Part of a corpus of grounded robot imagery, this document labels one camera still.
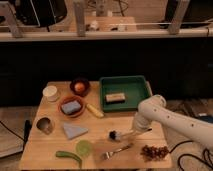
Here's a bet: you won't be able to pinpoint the blue triangular cloth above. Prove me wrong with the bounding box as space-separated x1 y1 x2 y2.
63 123 88 140

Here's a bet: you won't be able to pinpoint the black bin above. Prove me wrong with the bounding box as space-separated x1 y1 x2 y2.
15 0 67 27

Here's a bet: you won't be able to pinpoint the metal cup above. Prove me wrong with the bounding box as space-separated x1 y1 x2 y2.
36 117 54 135

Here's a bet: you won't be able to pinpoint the green round lid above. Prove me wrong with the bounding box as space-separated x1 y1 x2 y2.
76 140 92 157

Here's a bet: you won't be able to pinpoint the black floor cable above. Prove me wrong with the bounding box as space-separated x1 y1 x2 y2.
169 139 213 171

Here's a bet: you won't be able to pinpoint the black bristle dish brush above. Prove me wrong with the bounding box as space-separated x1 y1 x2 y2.
108 128 153 142

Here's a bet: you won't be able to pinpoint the white rail beam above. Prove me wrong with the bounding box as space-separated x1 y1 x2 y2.
0 28 213 42

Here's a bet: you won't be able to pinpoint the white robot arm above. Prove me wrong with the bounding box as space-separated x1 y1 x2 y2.
132 95 213 150

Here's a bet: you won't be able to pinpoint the dark brown bowl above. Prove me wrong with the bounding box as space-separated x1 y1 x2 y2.
70 78 90 97

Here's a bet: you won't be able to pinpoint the orange egg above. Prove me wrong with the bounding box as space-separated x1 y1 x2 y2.
74 82 85 92

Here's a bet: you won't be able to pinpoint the silver fork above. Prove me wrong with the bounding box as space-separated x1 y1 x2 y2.
101 143 133 160

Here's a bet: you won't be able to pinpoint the white cup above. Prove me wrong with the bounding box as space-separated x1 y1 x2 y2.
42 85 59 102

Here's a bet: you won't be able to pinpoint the green plastic tray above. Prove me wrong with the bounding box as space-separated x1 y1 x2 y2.
99 75 151 112

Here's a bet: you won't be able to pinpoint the brown crumb pile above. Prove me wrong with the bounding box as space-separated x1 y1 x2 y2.
141 145 169 161

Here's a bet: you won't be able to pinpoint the blue sponge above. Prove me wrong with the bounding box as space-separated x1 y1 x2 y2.
61 101 81 115

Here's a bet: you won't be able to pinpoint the blue box on floor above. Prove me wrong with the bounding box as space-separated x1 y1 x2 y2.
199 115 213 123

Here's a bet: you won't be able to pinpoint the tan sponge block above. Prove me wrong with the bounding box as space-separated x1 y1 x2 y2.
105 93 125 103

